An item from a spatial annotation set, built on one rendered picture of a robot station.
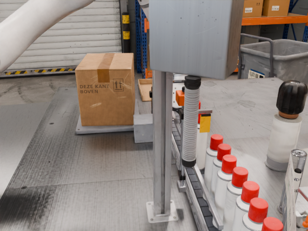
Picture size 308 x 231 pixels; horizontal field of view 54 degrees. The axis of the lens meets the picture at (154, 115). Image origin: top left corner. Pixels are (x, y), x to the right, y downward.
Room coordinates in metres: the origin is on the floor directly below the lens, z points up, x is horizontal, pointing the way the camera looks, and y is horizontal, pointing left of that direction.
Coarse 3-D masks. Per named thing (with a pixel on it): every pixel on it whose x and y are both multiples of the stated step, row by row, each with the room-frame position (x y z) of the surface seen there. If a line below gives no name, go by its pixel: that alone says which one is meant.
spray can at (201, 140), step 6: (198, 114) 0.85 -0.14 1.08; (198, 120) 0.85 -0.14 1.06; (198, 126) 0.84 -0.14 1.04; (198, 132) 0.84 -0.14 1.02; (204, 132) 0.84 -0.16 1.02; (198, 138) 0.84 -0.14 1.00; (204, 138) 0.84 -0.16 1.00; (198, 144) 0.84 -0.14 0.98; (204, 144) 0.84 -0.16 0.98; (198, 150) 0.84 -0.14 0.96; (204, 150) 0.84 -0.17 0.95; (198, 156) 0.84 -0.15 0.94; (204, 156) 0.84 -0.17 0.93; (198, 162) 0.84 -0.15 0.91; (204, 162) 0.85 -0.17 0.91; (192, 168) 0.84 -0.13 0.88; (198, 168) 0.84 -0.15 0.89
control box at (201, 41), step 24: (168, 0) 0.62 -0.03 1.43; (192, 0) 0.59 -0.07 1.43; (216, 0) 0.57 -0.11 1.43; (240, 0) 0.61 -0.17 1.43; (168, 24) 0.62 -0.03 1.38; (192, 24) 0.59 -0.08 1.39; (216, 24) 0.57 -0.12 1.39; (240, 24) 0.63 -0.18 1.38; (168, 48) 0.62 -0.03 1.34; (192, 48) 0.59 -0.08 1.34; (216, 48) 0.57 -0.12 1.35; (192, 72) 0.59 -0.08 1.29; (216, 72) 0.57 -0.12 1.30
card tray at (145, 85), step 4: (140, 80) 1.88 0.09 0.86; (144, 80) 1.88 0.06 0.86; (148, 80) 1.89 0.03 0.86; (140, 84) 1.88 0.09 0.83; (144, 84) 1.88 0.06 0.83; (148, 84) 1.88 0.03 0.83; (140, 88) 1.69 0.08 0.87; (144, 88) 1.80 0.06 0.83; (148, 88) 1.79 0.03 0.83; (140, 92) 1.70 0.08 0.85; (144, 92) 1.73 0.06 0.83; (148, 92) 1.73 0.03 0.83; (144, 96) 1.66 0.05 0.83; (148, 96) 1.66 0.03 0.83; (144, 100) 1.59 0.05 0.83; (148, 100) 1.59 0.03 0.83
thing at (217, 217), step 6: (174, 114) 1.12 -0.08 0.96; (174, 120) 1.06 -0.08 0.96; (180, 132) 0.95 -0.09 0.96; (198, 174) 0.70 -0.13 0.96; (198, 180) 0.68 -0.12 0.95; (204, 186) 0.65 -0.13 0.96; (204, 192) 0.62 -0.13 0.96; (210, 198) 0.60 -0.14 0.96; (210, 204) 0.58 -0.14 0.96; (210, 210) 0.57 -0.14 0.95; (216, 210) 0.56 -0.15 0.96; (216, 216) 0.54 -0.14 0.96; (216, 222) 0.52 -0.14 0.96; (222, 222) 0.52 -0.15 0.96; (222, 228) 0.51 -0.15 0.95
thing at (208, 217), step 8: (176, 112) 1.32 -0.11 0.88; (176, 136) 1.08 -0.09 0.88; (176, 144) 1.04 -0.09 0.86; (192, 176) 0.80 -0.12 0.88; (192, 184) 0.76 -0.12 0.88; (200, 192) 0.72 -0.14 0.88; (200, 200) 0.69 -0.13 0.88; (200, 208) 0.68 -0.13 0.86; (208, 208) 0.66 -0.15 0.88; (208, 216) 0.63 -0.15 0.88; (208, 224) 0.59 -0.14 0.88
